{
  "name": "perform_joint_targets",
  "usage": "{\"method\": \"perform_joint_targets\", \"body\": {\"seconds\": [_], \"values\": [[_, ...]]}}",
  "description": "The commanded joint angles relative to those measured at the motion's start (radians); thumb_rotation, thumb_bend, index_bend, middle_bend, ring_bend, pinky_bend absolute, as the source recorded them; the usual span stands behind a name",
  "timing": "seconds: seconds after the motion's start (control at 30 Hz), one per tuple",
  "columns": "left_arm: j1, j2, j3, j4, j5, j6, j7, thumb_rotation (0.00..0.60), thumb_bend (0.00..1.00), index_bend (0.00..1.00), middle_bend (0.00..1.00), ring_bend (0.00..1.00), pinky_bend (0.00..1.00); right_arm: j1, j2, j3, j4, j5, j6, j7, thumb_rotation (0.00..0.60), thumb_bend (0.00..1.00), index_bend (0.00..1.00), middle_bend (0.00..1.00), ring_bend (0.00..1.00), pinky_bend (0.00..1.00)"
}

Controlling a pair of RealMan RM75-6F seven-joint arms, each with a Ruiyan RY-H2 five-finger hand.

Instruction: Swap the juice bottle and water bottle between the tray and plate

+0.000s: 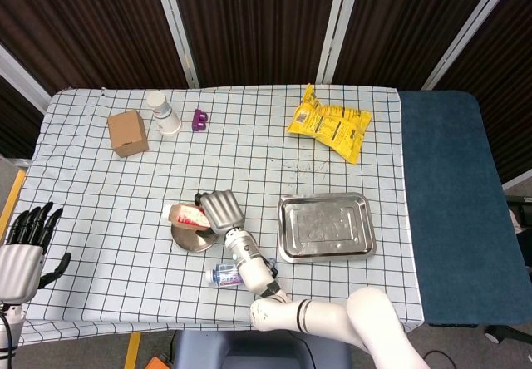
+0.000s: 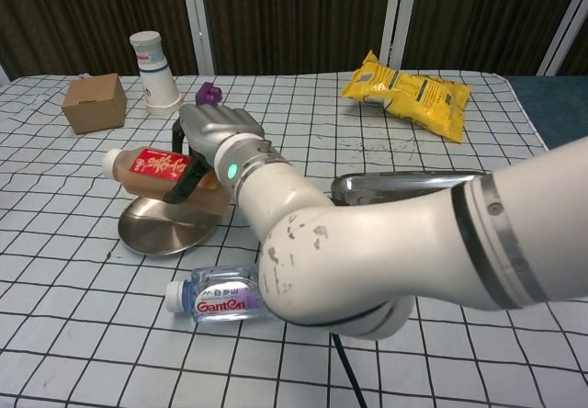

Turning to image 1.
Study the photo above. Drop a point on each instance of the white checkered tablecloth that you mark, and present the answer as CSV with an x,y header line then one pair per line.
x,y
104,203

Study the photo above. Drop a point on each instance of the brown cardboard box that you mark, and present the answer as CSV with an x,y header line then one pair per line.
x,y
126,134

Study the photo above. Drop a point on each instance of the orange object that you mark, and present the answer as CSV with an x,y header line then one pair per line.
x,y
160,363

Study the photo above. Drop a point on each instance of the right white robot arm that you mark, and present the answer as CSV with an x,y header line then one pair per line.
x,y
253,269

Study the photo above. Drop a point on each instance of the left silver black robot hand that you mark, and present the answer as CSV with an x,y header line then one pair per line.
x,y
18,271

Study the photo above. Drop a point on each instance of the purple plastic block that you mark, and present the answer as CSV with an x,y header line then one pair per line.
x,y
200,120

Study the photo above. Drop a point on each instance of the brown sauce bottle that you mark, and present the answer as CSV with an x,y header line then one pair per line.
x,y
187,215

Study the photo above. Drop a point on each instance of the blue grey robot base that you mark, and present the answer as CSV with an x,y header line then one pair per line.
x,y
232,352

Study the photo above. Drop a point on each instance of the white paper cup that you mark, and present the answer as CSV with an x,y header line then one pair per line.
x,y
166,117

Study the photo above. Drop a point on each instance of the round steel plate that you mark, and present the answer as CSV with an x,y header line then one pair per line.
x,y
191,240

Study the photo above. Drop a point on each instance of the rectangular steel tray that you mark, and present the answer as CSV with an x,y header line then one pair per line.
x,y
328,227

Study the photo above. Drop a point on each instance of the yellow snack bag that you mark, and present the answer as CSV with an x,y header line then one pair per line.
x,y
328,126

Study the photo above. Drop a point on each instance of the brown partition with white frames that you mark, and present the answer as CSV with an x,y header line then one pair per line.
x,y
257,20

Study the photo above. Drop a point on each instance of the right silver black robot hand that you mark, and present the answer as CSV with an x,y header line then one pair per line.
x,y
222,211

